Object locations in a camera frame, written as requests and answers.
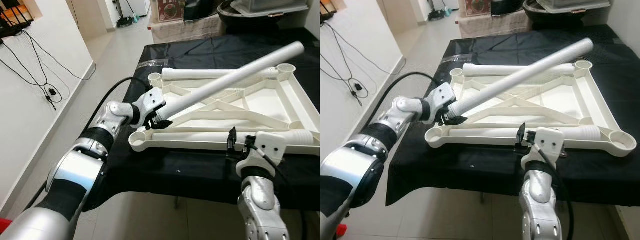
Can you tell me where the white plastic table top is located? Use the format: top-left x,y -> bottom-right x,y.
425,59 -> 637,158
128,62 -> 321,157

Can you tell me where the black tablecloth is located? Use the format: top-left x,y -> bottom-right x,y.
82,34 -> 321,211
385,25 -> 640,208

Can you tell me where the beige cloth covered crate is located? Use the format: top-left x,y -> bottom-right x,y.
457,11 -> 532,40
150,14 -> 226,45

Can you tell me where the black floor mop head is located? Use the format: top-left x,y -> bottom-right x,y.
116,14 -> 141,27
427,7 -> 448,22

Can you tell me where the red patterned box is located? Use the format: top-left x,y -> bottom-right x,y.
465,0 -> 493,18
159,0 -> 186,23

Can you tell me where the black round basin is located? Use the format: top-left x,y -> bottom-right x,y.
216,1 -> 307,37
522,0 -> 611,31

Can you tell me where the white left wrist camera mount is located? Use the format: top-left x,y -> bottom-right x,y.
133,87 -> 167,119
426,82 -> 457,114

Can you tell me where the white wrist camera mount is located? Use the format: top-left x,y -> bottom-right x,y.
236,131 -> 289,176
133,87 -> 167,119
521,127 -> 566,171
426,82 -> 457,114

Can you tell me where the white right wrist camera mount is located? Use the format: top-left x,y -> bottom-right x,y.
236,131 -> 289,176
521,127 -> 566,171

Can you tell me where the black wall cable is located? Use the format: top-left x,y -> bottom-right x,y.
0,30 -> 96,112
322,20 -> 407,107

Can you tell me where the black wire wall rack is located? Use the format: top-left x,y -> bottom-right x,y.
320,0 -> 335,22
0,0 -> 35,38

